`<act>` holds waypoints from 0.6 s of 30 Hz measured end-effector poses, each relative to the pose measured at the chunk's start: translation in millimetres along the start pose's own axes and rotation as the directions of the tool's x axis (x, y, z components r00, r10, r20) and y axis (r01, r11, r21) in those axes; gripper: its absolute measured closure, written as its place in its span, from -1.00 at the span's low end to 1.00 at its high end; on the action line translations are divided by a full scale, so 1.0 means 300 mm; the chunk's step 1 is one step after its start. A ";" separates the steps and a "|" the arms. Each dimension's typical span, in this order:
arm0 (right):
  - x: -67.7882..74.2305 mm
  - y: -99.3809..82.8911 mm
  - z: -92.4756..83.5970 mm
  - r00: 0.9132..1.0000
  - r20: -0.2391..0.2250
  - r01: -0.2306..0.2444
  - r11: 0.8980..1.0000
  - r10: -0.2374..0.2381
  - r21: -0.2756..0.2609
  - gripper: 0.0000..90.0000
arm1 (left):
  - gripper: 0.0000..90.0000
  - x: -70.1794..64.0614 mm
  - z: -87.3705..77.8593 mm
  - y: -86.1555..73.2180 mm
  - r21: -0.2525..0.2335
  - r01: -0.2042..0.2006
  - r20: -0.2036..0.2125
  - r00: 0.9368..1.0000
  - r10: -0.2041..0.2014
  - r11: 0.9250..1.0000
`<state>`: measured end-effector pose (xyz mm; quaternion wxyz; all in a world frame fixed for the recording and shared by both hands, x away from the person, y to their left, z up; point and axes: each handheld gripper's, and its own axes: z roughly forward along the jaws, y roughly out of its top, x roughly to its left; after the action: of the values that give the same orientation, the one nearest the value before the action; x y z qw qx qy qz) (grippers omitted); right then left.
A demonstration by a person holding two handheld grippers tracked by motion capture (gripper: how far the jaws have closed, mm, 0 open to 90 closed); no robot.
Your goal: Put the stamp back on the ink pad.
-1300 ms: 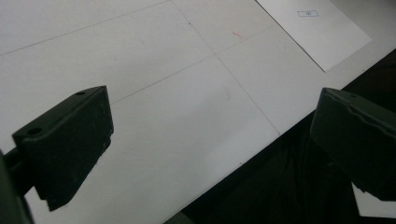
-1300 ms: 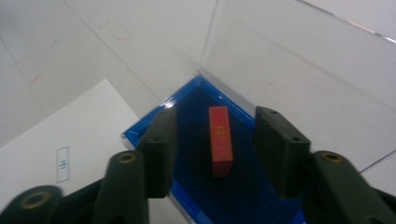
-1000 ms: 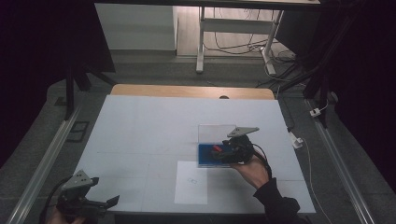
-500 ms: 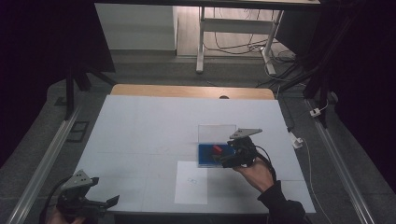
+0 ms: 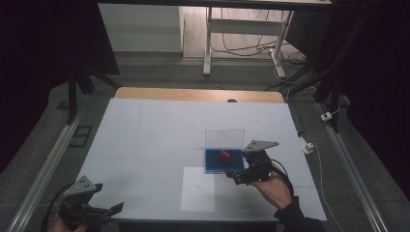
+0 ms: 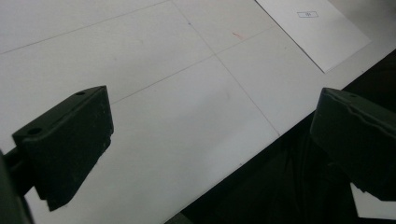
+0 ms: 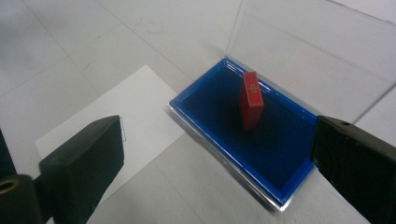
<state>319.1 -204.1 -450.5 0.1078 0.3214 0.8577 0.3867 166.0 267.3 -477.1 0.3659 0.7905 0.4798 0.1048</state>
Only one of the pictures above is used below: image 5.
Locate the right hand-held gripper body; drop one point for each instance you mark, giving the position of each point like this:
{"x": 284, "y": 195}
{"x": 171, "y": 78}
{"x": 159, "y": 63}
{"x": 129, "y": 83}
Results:
{"x": 257, "y": 164}

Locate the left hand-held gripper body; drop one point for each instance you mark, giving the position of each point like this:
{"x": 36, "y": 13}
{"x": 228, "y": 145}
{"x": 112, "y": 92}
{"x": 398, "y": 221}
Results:
{"x": 79, "y": 198}

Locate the blue ink pad box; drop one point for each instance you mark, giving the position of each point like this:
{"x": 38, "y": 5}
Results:
{"x": 222, "y": 161}

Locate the red stamp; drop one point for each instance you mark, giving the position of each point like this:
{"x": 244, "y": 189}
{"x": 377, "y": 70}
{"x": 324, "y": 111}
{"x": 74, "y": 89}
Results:
{"x": 225, "y": 155}

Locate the person's right hand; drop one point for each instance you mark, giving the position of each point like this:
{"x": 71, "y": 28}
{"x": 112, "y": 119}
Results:
{"x": 274, "y": 190}

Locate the person's left hand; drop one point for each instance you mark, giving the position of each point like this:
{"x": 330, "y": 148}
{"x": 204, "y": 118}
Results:
{"x": 64, "y": 227}

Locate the white paper sheet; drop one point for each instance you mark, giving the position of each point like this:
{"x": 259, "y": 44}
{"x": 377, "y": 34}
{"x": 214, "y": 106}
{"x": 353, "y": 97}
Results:
{"x": 198, "y": 193}

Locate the white adapter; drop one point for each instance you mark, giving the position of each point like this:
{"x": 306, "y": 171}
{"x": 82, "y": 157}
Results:
{"x": 307, "y": 146}

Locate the white table cover board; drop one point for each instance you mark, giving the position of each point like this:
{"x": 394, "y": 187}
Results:
{"x": 145, "y": 135}

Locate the small white plug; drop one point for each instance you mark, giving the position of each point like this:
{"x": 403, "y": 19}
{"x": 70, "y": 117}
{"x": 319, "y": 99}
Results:
{"x": 326, "y": 116}

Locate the black stand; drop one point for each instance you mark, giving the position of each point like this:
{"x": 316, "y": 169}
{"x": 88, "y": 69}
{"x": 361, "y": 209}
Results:
{"x": 328, "y": 87}
{"x": 72, "y": 96}

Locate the black curtain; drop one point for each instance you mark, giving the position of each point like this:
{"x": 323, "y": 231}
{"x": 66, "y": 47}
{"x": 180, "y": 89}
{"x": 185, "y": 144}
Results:
{"x": 377, "y": 64}
{"x": 38, "y": 48}

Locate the white cabinet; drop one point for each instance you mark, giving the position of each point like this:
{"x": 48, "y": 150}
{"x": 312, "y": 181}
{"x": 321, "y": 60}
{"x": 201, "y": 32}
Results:
{"x": 140, "y": 27}

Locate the aluminium rail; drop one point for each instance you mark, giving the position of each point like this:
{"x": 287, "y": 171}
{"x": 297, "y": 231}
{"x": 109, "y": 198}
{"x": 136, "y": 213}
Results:
{"x": 45, "y": 170}
{"x": 351, "y": 167}

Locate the black floor frame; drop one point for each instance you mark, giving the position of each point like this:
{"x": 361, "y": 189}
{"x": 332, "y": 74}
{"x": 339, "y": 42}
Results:
{"x": 80, "y": 136}

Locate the white desk frame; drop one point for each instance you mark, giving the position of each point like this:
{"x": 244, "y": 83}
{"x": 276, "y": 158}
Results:
{"x": 245, "y": 27}

